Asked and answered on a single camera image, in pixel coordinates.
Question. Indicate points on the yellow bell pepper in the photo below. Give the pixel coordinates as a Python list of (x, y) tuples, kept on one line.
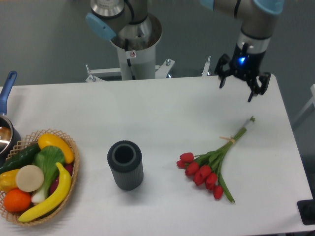
[(7, 180)]

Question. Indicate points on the dark grey ribbed vase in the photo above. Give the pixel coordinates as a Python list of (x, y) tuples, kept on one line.
[(125, 161)]

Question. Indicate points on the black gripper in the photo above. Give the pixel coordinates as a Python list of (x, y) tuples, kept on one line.
[(244, 66)]

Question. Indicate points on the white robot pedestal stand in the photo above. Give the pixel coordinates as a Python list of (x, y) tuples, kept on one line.
[(134, 65)]

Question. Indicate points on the green bok choy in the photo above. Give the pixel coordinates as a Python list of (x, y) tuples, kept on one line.
[(46, 160)]

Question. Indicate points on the red tulip bouquet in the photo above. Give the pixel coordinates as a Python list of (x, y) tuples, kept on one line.
[(206, 168)]

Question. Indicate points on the white frame at right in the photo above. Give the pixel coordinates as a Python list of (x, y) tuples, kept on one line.
[(306, 110)]

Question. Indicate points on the yellow banana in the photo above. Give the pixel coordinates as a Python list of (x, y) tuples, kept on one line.
[(52, 201)]

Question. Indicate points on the dark red fruit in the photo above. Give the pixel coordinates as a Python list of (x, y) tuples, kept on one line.
[(54, 185)]

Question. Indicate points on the blue handled saucepan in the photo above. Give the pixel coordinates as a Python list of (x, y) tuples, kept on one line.
[(9, 136)]

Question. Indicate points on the green cucumber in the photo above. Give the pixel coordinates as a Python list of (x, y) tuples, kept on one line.
[(20, 159)]

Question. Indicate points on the woven wicker basket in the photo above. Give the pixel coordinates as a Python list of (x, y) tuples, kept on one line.
[(22, 144)]

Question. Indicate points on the beige round disc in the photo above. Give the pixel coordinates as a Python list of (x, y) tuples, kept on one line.
[(29, 178)]

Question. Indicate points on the yellow squash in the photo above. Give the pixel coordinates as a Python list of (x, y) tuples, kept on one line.
[(48, 139)]

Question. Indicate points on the orange fruit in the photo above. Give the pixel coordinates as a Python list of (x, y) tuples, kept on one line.
[(17, 200)]

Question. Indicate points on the black device at edge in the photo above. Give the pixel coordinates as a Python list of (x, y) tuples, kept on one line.
[(307, 211)]

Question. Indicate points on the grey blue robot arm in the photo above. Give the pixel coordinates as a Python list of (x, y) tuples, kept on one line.
[(135, 32)]

